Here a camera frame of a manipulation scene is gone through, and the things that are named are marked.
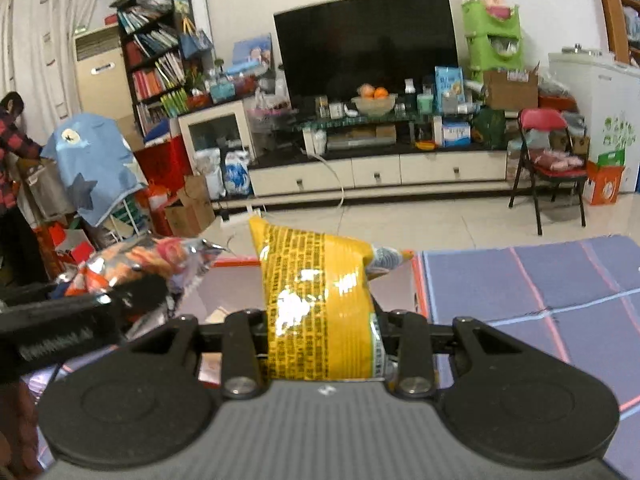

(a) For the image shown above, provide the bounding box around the open brown cardboard box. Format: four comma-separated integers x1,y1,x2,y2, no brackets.
164,175,216,237

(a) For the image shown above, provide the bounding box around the red folding chair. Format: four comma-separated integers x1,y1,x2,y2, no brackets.
508,107,589,236

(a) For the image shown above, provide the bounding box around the white and blue sack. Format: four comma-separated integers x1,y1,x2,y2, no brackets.
223,150,251,196

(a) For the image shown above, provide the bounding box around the white television stand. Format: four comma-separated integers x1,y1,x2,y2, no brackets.
247,110,516,198

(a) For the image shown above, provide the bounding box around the yellow snack packet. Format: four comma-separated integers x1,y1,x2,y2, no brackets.
248,216,416,383

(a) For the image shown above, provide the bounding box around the white glass-door cabinet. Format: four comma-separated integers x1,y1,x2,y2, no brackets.
178,100,256,171

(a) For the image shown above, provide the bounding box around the standing air conditioner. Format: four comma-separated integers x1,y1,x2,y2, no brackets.
74,25,133,122

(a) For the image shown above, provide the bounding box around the red crate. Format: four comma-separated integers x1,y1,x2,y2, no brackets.
134,135,193,237

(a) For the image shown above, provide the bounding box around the glass fruit bowl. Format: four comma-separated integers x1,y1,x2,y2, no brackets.
352,95,398,116

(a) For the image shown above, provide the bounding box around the blue shark cloth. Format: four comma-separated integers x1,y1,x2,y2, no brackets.
41,112,148,228

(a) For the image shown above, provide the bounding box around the orange storage box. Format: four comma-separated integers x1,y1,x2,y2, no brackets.
170,255,433,388

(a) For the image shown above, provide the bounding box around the green storage rack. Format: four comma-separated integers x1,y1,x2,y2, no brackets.
461,0,523,86

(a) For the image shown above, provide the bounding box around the orange and white carton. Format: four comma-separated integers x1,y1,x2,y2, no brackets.
582,152,627,206

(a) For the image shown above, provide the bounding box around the orange snack packet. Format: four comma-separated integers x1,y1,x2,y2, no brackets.
65,236,226,322

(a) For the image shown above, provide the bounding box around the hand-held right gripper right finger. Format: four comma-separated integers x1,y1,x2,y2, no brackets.
375,310,511,397

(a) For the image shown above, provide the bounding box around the blue picture board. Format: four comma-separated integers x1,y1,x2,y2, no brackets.
231,34,273,68

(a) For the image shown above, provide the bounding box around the blue and white box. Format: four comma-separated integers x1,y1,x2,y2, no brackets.
440,120,472,148

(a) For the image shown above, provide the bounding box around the white cable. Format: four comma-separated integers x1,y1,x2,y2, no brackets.
305,150,347,209

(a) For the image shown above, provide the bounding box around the white curtain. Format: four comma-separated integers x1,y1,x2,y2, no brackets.
0,0,103,126

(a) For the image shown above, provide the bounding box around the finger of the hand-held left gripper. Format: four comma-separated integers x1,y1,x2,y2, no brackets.
107,274,171,327

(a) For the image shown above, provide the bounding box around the wooden shelf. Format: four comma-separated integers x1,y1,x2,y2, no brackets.
591,0,640,67

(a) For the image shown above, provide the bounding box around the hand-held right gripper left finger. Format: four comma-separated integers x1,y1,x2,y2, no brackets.
127,310,271,400

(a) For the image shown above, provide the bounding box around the black television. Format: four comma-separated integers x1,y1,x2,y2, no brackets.
273,0,460,106

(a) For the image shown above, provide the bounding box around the tall blue box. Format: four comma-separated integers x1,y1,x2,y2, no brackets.
434,66,467,113

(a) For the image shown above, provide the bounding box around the dark bookshelf with books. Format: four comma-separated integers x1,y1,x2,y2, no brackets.
110,0,221,137

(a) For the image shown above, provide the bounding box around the green bag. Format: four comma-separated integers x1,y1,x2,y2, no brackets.
472,107,507,150

